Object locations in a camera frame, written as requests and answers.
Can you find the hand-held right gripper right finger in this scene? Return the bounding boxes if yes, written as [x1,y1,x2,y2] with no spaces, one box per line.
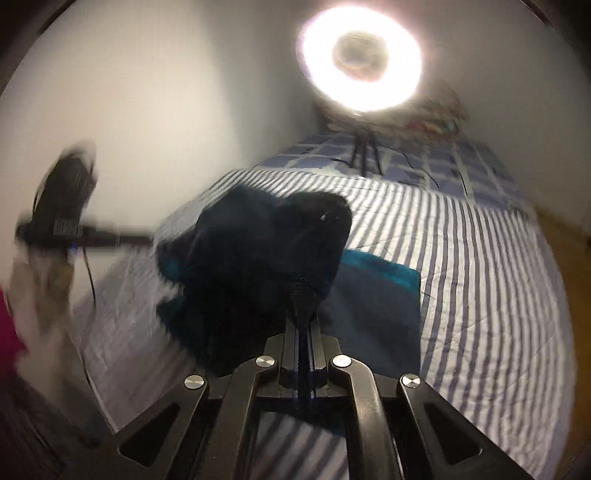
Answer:
[300,323,532,480]

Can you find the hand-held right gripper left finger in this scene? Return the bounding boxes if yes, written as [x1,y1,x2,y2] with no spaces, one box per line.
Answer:
[108,318,301,480]

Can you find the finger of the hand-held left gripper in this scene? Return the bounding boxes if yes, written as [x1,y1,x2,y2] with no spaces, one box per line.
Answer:
[90,224,155,250]

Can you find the teal plaid fleece jacket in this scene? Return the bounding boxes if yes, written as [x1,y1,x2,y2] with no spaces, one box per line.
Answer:
[154,185,423,435]

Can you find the person's left hand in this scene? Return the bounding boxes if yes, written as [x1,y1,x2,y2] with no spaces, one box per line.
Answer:
[9,249,77,357]

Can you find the grey white striped quilt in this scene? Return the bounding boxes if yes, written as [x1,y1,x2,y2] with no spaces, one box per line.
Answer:
[69,168,578,480]

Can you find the blue patterned bed sheet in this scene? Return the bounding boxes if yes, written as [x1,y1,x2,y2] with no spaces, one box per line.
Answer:
[263,131,527,208]

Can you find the black tripod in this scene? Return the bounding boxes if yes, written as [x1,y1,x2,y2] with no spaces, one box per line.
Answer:
[348,111,384,176]

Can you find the folded floral quilt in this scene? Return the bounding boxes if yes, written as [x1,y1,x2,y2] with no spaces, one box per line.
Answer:
[323,88,467,139]

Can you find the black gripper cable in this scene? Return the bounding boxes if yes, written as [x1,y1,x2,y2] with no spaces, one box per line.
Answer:
[81,247,99,308]

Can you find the black ring light cable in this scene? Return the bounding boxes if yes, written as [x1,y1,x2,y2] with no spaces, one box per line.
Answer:
[323,145,441,190]

